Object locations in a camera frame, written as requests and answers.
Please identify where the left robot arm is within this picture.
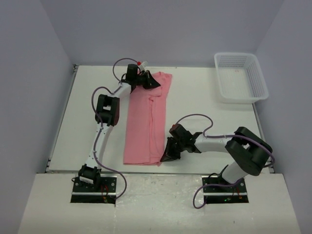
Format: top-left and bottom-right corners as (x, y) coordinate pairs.
(78, 61), (160, 192)

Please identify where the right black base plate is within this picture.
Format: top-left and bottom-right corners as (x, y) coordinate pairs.
(203, 179), (249, 204)

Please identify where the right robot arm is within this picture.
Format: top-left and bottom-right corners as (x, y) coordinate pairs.
(160, 124), (274, 192)

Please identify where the pink t shirt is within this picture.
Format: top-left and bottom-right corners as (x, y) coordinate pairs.
(123, 72), (173, 165)

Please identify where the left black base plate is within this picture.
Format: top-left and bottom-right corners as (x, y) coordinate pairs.
(70, 176), (117, 205)

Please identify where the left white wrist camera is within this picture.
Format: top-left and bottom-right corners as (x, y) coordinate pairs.
(137, 61), (148, 72)

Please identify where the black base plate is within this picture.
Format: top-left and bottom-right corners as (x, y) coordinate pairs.
(203, 179), (249, 204)
(70, 176), (117, 205)

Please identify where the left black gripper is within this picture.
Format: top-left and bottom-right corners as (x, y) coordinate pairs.
(134, 71), (160, 90)

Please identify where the white plastic basket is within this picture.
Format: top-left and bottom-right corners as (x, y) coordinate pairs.
(214, 52), (269, 104)

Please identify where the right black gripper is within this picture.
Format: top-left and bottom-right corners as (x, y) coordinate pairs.
(163, 137), (187, 163)

